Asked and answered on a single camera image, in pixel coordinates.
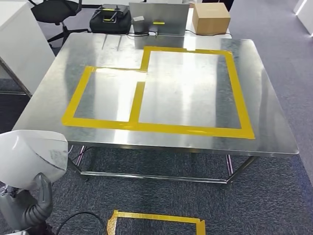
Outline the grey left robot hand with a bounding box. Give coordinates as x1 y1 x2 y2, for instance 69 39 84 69
0 172 54 229

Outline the white plastic mirror cover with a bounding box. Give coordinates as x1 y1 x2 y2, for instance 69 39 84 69
0 130 69 190

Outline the yellow tape on workbench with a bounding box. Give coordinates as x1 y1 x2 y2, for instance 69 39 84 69
61 46 256 140

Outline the stainless steel workbench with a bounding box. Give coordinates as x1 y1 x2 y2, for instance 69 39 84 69
12 32 299 189

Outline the white desk panel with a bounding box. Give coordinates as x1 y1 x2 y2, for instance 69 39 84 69
0 1 56 98

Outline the yellow floor tape square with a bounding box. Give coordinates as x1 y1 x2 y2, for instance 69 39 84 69
106 210 207 235

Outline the black office chair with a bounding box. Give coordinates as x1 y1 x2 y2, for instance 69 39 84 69
28 0 91 46

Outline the black carry bag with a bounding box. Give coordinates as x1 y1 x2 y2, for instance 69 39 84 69
89 3 132 35

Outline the grey laptop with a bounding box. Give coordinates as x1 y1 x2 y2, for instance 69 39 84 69
129 2 190 36

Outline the brown cardboard box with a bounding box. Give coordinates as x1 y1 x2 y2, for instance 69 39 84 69
192 2 231 36

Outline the white lit plinth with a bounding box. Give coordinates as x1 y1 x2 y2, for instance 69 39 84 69
293 0 313 36

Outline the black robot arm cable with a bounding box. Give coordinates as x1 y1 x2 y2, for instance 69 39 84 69
55 212 108 235

